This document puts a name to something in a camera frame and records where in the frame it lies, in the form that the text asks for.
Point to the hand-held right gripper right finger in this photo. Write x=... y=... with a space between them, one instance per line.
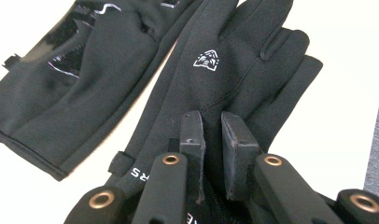
x=237 y=149

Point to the black glove with triangle logo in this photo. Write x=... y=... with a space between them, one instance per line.
x=209 y=84

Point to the black glove with glossy palm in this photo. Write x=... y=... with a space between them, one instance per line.
x=100 y=77

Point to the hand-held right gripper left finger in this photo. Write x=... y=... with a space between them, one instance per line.
x=195 y=137

